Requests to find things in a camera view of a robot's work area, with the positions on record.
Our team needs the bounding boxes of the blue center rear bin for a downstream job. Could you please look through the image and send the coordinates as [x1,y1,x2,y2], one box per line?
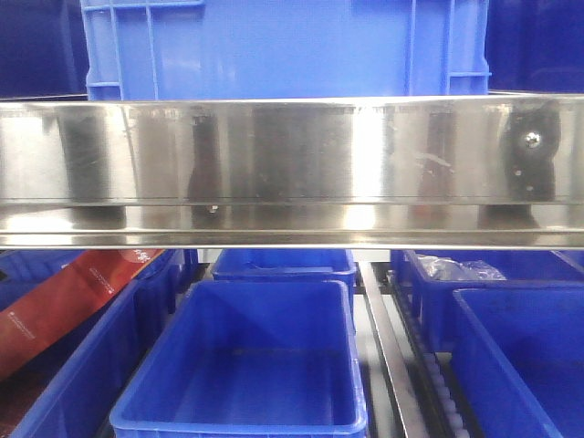
[212,248,357,310]

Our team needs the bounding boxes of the blue bin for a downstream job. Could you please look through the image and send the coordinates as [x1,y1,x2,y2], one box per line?
[109,280,367,437]
[1,249,198,437]
[391,249,583,352]
[212,248,357,310]
[451,288,583,437]

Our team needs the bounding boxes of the blue center front bin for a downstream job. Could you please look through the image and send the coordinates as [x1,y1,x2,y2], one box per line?
[109,280,367,437]

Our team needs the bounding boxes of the clear plastic bag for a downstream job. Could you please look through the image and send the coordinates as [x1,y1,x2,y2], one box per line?
[418,255,506,281]

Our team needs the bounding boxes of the blue right rear bin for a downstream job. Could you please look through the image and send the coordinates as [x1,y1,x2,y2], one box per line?
[391,249,583,352]

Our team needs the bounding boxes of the large blue upper crate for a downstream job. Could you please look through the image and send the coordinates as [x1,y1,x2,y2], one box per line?
[81,1,490,100]

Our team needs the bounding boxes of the blue left bin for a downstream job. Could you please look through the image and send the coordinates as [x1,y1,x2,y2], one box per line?
[1,249,198,437]

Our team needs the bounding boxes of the blue right front bin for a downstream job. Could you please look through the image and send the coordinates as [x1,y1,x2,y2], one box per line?
[451,288,583,437]

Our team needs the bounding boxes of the red packaging bag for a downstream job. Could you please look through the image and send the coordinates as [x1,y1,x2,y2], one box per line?
[1,249,164,380]

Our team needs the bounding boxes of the shelf roller track rail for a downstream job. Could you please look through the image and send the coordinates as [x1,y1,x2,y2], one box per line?
[355,262,471,437]

